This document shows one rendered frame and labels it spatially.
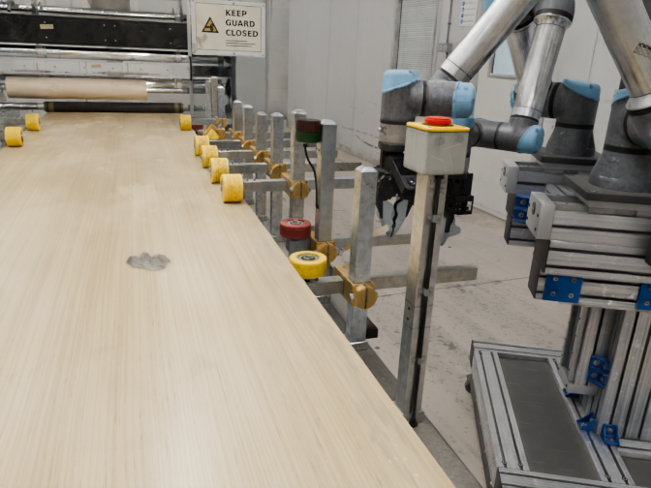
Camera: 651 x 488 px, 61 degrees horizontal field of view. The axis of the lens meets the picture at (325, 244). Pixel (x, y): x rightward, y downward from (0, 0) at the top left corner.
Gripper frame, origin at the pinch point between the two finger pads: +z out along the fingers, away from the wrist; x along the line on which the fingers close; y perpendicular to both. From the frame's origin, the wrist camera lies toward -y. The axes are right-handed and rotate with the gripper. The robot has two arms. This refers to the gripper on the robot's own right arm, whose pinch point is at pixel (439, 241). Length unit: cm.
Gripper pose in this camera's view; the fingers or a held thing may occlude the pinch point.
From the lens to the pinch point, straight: 159.2
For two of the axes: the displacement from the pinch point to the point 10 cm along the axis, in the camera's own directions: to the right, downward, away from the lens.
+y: 9.5, -0.7, 3.1
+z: -0.4, 9.4, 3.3
